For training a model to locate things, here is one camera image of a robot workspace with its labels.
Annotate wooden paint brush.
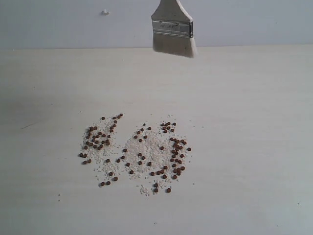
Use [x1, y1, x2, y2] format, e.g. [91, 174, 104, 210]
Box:
[151, 0, 197, 58]

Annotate scattered rice and brown pellets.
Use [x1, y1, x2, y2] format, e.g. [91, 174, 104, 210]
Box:
[77, 113, 192, 196]

